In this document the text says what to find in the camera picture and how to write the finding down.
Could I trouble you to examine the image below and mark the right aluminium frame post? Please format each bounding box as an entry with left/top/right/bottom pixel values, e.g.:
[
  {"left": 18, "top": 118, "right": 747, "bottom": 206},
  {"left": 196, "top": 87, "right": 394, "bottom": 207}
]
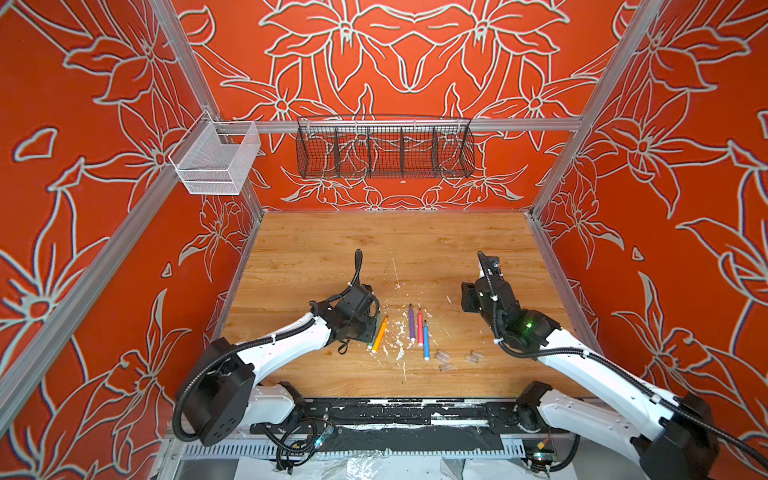
[{"left": 527, "top": 0, "right": 663, "bottom": 220}]

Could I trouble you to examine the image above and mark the white cable duct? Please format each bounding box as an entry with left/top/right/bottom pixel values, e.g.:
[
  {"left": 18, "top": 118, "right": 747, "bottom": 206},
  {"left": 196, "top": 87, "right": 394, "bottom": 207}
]
[{"left": 180, "top": 438, "right": 526, "bottom": 460}]

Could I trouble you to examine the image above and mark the pink pen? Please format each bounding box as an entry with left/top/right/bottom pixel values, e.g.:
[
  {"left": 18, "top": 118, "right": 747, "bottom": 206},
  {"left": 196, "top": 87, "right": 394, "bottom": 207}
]
[{"left": 416, "top": 308, "right": 424, "bottom": 347}]

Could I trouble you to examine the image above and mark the blue pen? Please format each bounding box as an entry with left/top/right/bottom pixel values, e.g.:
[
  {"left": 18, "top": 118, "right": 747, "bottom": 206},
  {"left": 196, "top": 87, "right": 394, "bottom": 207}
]
[{"left": 421, "top": 320, "right": 431, "bottom": 361}]

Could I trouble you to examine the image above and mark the purple pen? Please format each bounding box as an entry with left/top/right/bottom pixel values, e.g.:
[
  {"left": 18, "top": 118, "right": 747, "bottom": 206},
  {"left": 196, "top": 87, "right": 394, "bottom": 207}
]
[{"left": 407, "top": 304, "right": 417, "bottom": 341}]

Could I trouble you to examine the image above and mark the left black arm cable conduit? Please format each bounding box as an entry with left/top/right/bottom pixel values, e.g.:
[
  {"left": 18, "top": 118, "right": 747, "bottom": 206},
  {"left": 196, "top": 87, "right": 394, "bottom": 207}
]
[{"left": 171, "top": 248, "right": 366, "bottom": 443}]

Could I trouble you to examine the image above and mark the horizontal aluminium frame rail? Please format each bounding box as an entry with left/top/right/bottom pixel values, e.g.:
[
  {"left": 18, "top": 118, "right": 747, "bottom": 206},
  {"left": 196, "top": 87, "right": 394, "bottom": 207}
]
[{"left": 212, "top": 117, "right": 582, "bottom": 135}]

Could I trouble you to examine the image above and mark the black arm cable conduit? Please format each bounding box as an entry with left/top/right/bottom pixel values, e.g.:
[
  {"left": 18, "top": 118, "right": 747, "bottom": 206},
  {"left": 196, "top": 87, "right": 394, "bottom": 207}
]
[
  {"left": 171, "top": 248, "right": 366, "bottom": 443},
  {"left": 476, "top": 250, "right": 768, "bottom": 469}
]

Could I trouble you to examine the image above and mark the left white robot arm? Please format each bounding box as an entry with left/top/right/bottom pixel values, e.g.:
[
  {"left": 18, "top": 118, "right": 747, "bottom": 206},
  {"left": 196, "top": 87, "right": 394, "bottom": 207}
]
[{"left": 171, "top": 284, "right": 379, "bottom": 446}]

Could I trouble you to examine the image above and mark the left aluminium frame rail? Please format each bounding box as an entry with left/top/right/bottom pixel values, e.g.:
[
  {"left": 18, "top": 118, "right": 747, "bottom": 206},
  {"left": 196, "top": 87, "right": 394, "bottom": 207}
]
[{"left": 1, "top": 166, "right": 179, "bottom": 434}]

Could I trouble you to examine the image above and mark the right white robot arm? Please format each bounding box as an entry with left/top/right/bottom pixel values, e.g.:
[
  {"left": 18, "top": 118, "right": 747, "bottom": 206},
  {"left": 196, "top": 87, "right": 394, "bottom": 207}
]
[{"left": 461, "top": 252, "right": 720, "bottom": 479}]

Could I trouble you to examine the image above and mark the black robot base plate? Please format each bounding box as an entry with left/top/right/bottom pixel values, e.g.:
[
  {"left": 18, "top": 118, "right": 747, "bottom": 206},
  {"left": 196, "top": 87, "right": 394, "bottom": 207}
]
[{"left": 251, "top": 395, "right": 571, "bottom": 454}]

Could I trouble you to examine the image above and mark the orange pen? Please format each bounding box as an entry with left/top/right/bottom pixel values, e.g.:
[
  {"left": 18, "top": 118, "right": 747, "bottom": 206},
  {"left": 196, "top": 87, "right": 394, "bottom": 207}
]
[{"left": 371, "top": 316, "right": 388, "bottom": 354}]

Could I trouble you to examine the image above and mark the white mesh basket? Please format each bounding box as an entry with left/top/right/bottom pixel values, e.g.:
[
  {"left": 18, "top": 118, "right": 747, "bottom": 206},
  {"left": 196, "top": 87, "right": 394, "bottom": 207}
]
[{"left": 169, "top": 112, "right": 262, "bottom": 195}]

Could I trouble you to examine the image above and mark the right black arm cable conduit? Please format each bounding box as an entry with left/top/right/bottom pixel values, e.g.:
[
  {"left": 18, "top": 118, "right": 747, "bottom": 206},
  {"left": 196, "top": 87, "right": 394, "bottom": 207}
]
[{"left": 476, "top": 250, "right": 768, "bottom": 469}]

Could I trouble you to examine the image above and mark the black wire basket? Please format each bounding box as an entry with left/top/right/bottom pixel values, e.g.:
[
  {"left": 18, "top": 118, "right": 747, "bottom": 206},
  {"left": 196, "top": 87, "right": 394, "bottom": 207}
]
[{"left": 296, "top": 114, "right": 476, "bottom": 180}]

